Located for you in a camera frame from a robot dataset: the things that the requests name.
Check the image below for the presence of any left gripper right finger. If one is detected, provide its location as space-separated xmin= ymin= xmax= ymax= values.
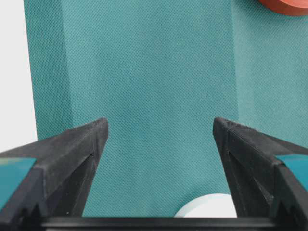
xmin=213 ymin=117 xmax=308 ymax=231

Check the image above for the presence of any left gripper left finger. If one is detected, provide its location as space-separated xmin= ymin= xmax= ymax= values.
xmin=0 ymin=118 xmax=108 ymax=231

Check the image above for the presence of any white tape roll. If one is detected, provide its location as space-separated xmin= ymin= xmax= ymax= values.
xmin=174 ymin=193 xmax=237 ymax=218

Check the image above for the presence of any white plastic tray case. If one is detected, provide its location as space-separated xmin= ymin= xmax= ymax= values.
xmin=0 ymin=0 xmax=38 ymax=152

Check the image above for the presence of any red tape roll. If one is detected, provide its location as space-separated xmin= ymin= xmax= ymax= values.
xmin=258 ymin=0 xmax=308 ymax=16

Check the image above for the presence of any green table cloth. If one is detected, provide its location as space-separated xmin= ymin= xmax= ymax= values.
xmin=24 ymin=0 xmax=308 ymax=217

